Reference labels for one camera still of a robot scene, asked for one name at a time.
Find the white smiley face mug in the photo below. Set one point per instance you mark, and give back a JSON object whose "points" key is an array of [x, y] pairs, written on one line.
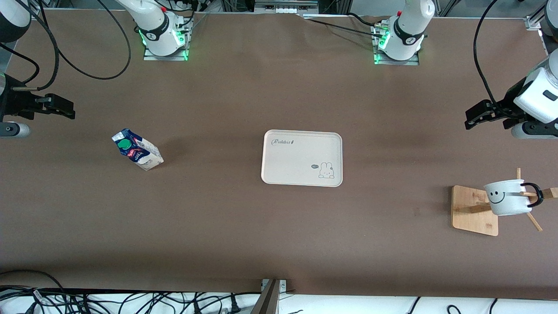
{"points": [[508, 205]]}

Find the small metal bracket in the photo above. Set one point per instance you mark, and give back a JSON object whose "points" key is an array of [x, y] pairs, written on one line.
{"points": [[283, 285]]}

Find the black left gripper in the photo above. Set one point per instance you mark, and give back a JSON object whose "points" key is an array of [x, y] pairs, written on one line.
{"points": [[508, 102]]}

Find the white side table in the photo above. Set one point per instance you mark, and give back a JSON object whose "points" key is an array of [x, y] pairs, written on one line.
{"points": [[348, 306]]}

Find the blue white milk carton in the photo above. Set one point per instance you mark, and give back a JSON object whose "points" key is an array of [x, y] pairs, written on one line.
{"points": [[139, 152]]}

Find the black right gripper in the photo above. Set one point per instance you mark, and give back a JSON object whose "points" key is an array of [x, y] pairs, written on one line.
{"points": [[13, 104]]}

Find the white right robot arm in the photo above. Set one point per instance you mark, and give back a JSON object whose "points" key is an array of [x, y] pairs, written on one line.
{"points": [[154, 26]]}

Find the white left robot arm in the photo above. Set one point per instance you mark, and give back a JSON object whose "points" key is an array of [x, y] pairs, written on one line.
{"points": [[409, 26]]}

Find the cream rabbit print tray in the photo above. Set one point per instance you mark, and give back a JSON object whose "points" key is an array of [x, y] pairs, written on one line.
{"points": [[296, 161]]}

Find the aluminium profile bar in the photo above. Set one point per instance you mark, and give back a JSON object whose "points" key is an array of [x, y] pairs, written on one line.
{"points": [[534, 22]]}

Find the aluminium camera post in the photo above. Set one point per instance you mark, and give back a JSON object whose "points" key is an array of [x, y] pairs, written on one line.
{"points": [[268, 301]]}

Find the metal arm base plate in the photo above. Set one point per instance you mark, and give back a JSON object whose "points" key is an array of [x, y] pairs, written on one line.
{"points": [[150, 57], [412, 62]]}

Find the wooden mug stand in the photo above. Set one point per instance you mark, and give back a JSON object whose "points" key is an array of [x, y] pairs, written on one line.
{"points": [[473, 218]]}

